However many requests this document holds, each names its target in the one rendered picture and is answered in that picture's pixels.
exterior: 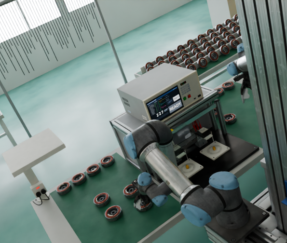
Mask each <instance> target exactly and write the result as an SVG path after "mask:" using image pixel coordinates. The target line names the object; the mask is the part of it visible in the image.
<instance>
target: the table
mask: <svg viewBox="0 0 287 243"><path fill-rule="evenodd" d="M233 20H234V21H237V23H238V25H239V20H238V15H237V14H236V15H235V16H234V17H233ZM224 25H225V26H228V28H229V30H230V29H232V32H233V34H234V33H235V32H237V35H238V37H241V41H242V35H241V30H240V27H239V26H238V25H237V24H236V23H234V22H232V21H231V19H227V20H225V21H224ZM215 30H216V32H217V31H219V35H222V38H223V39H225V38H226V42H227V43H230V47H231V48H232V49H229V47H228V46H227V45H226V42H225V41H224V40H222V39H221V38H220V37H218V34H217V33H216V32H214V30H212V29H208V30H207V31H206V36H207V37H208V36H209V37H210V40H212V42H213V44H217V48H218V49H219V52H220V53H221V55H220V56H218V53H217V52H216V51H215V48H214V47H213V46H212V45H211V43H209V42H208V40H207V38H205V36H204V35H202V34H199V35H198V36H197V38H196V39H197V41H199V44H200V45H201V46H202V48H203V50H205V52H206V54H207V55H208V58H209V60H210V61H209V62H207V60H206V58H204V57H205V54H204V53H202V52H201V50H200V49H199V48H198V46H197V44H196V43H195V41H193V40H191V39H190V40H188V41H187V42H186V45H187V47H189V50H190V52H191V51H192V52H191V53H192V56H195V59H196V60H197V65H198V67H199V68H197V69H196V66H195V65H194V64H193V63H194V61H193V60H192V59H191V58H190V55H189V54H188V52H187V50H186V49H185V47H184V46H183V45H179V46H177V47H176V52H179V53H178V54H179V56H180V57H181V61H182V62H184V66H185V68H187V69H192V70H196V71H197V74H198V78H199V81H201V80H202V79H204V78H206V77H207V76H209V75H211V74H212V73H214V72H216V71H218V70H219V69H221V68H223V67H224V66H226V65H228V64H229V63H231V62H232V61H234V60H236V59H237V58H239V57H238V53H237V52H238V51H237V46H238V45H239V44H240V43H239V41H238V40H237V39H236V38H235V36H234V35H232V34H231V33H230V32H229V31H228V30H227V29H226V28H225V27H223V25H221V24H218V25H216V26H215ZM242 42H243V41H242ZM179 48H180V49H179ZM208 50H209V51H208ZM174 54H175V53H174V52H173V51H171V50H169V51H167V52H166V54H165V56H166V58H167V61H168V63H170V64H171V65H172V64H173V65H175V66H178V67H182V66H181V65H179V64H180V63H179V62H178V61H177V60H176V59H177V57H176V56H175V55H174ZM198 55H199V56H198ZM213 56H214V57H215V58H214V57H213ZM170 58H171V59H170ZM185 58H186V59H185ZM155 63H156V64H157V66H159V65H160V64H162V63H166V62H165V61H164V58H163V57H162V56H158V57H156V58H155ZM203 64H204V65H203ZM147 65H148V67H147ZM149 65H150V66H149ZM153 66H154V65H153V63H152V62H147V63H146V64H145V66H144V67H145V70H146V72H148V71H149V70H151V69H153V68H154V67H153ZM189 67H190V68H189ZM226 71H227V67H225V68H224V69H222V70H220V71H219V72H217V73H215V74H214V75H212V76H210V77H209V78H207V79H205V80H204V81H202V82H200V85H201V86H203V85H205V84H206V83H208V82H210V81H211V80H213V79H214V78H216V77H218V76H219V75H221V74H223V73H224V72H226ZM146 72H144V73H146ZM144 73H143V74H144ZM143 74H142V72H141V70H140V71H138V72H137V73H135V74H134V76H135V78H137V77H139V76H141V75H143Z"/></svg>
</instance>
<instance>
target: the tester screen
mask: <svg viewBox="0 0 287 243"><path fill-rule="evenodd" d="M178 94H179V92H178V88H177V87H175V88H174V89H172V90H170V91H169V92H167V93H165V94H164V95H162V96H160V97H158V98H156V99H155V100H153V101H151V102H150V103H148V104H147V106H148V109H149V111H150V115H151V117H152V119H153V120H155V119H157V118H158V117H157V116H156V114H157V113H159V112H160V111H162V110H163V111H164V113H163V114H162V115H164V114H165V113H167V112H168V113H169V114H167V115H166V116H168V115H170V114H171V113H170V111H169V108H168V107H169V106H171V105H172V104H174V103H176V102H177V101H179V100H181V99H180V98H179V99H178V100H176V101H174V102H173V103H171V104H169V105H167V101H168V100H170V99H171V98H173V97H175V96H176V95H178ZM181 107H183V106H181ZM181 107H180V108H181ZM178 109H179V108H178ZM178 109H176V110H178ZM176 110H175V111H176ZM175 111H174V112H175ZM172 113H173V112H172ZM162 115H160V116H162ZM160 116H159V117H160ZM166 116H164V117H162V118H161V119H159V121H160V120H162V119H163V118H165V117H166Z"/></svg>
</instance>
